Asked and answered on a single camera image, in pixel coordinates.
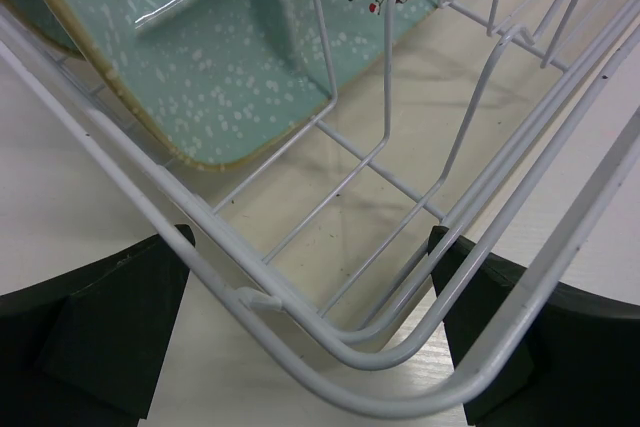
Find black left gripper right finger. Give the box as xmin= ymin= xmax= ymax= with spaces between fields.
xmin=431 ymin=237 xmax=639 ymax=426

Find teal rectangular divided plate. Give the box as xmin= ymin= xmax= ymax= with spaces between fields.
xmin=45 ymin=0 xmax=437 ymax=170

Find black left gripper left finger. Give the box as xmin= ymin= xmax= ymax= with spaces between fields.
xmin=1 ymin=235 xmax=189 ymax=426

